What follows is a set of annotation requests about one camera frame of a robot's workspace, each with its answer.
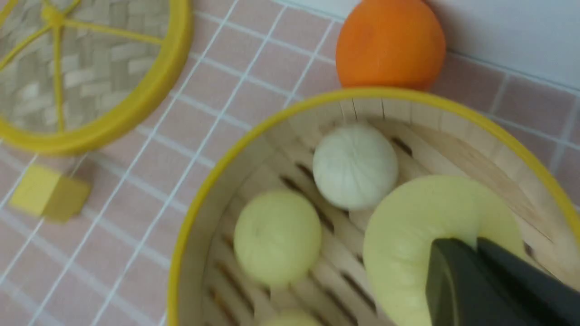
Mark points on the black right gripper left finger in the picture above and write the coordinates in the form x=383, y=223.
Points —
x=463, y=290

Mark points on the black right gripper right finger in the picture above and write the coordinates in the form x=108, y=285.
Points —
x=546, y=299

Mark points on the yellow bun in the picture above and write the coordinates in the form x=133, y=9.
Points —
x=278, y=238
x=399, y=234

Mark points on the white bun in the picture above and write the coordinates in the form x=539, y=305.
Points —
x=355, y=167

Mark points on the yellow bamboo steamer lid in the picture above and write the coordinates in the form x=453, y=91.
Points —
x=79, y=74

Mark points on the orange fruit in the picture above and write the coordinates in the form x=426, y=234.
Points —
x=397, y=43

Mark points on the pink checkered tablecloth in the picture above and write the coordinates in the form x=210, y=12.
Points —
x=250, y=60

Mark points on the yellow foam cube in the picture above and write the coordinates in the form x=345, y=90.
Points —
x=49, y=194

